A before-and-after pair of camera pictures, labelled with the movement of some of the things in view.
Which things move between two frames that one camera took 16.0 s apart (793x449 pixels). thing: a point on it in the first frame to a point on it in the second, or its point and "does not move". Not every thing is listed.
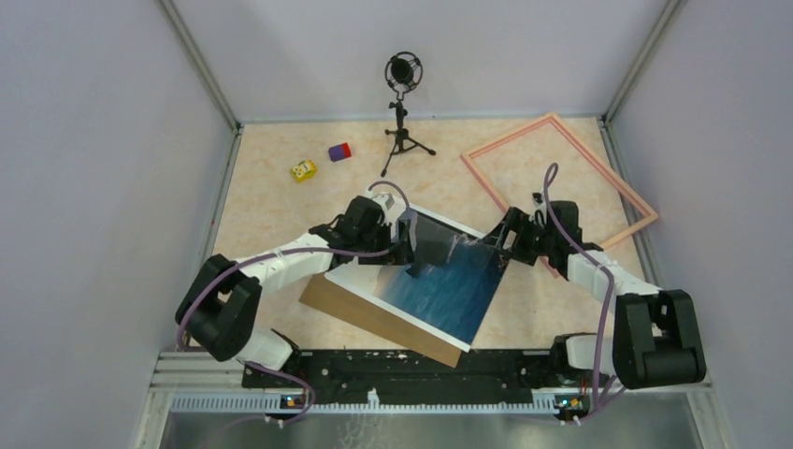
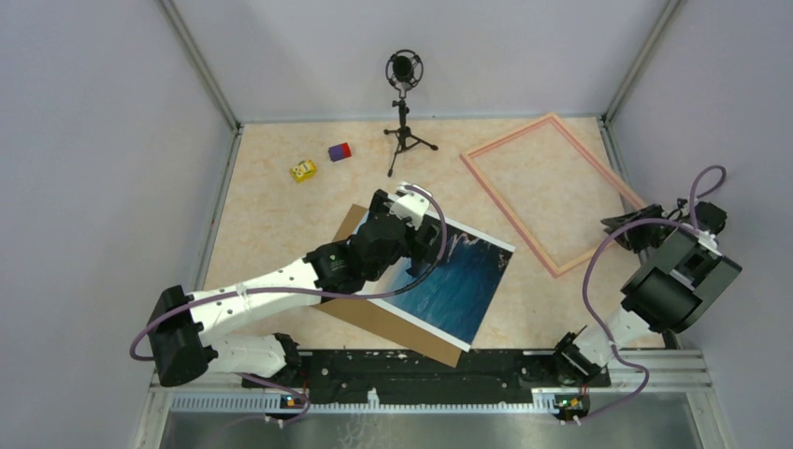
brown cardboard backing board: [330, 297] does not move
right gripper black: [519, 222] to [630, 238]
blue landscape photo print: [449, 299] does not move
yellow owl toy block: [304, 170] does not move
